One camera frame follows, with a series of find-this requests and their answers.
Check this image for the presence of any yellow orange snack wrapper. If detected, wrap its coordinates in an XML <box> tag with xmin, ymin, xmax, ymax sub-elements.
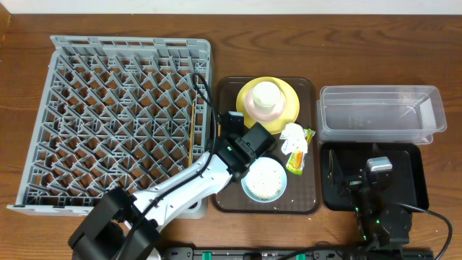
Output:
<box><xmin>286</xmin><ymin>129</ymin><xmax>315</xmax><ymax>176</ymax></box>

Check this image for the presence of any white napkin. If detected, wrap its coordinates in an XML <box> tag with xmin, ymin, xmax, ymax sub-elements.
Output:
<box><xmin>279</xmin><ymin>123</ymin><xmax>308</xmax><ymax>155</ymax></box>

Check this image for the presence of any light blue bowl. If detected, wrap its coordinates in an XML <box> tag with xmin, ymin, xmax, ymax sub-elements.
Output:
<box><xmin>240</xmin><ymin>156</ymin><xmax>288</xmax><ymax>204</ymax></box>

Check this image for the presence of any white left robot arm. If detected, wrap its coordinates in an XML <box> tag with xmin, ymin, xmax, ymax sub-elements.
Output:
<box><xmin>69</xmin><ymin>112</ymin><xmax>276</xmax><ymax>260</ymax></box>

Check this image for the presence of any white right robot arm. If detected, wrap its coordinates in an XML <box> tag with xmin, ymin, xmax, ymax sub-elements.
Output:
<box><xmin>328</xmin><ymin>150</ymin><xmax>412</xmax><ymax>251</ymax></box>

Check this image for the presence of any black waste tray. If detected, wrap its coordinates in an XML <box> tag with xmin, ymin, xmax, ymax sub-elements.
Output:
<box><xmin>320</xmin><ymin>142</ymin><xmax>429</xmax><ymax>212</ymax></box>

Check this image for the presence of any clear plastic waste bin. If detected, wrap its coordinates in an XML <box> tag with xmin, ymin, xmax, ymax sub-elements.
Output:
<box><xmin>316</xmin><ymin>85</ymin><xmax>447</xmax><ymax>144</ymax></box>

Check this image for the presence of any brown plastic serving tray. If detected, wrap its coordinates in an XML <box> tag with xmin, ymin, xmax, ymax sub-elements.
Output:
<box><xmin>210</xmin><ymin>77</ymin><xmax>321</xmax><ymax>215</ymax></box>

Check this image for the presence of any white cup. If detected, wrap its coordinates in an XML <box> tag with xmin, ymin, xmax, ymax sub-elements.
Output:
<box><xmin>252</xmin><ymin>81</ymin><xmax>280</xmax><ymax>110</ymax></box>

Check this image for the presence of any yellow plate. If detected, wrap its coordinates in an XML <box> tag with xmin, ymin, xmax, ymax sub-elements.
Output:
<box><xmin>236</xmin><ymin>77</ymin><xmax>300</xmax><ymax>134</ymax></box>

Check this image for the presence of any grey plastic dish rack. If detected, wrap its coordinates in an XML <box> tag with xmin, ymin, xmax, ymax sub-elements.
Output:
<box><xmin>10</xmin><ymin>35</ymin><xmax>213</xmax><ymax>217</ymax></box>

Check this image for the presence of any black rail with green clips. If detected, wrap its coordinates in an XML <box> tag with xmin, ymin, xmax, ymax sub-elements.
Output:
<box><xmin>160</xmin><ymin>245</ymin><xmax>434</xmax><ymax>260</ymax></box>

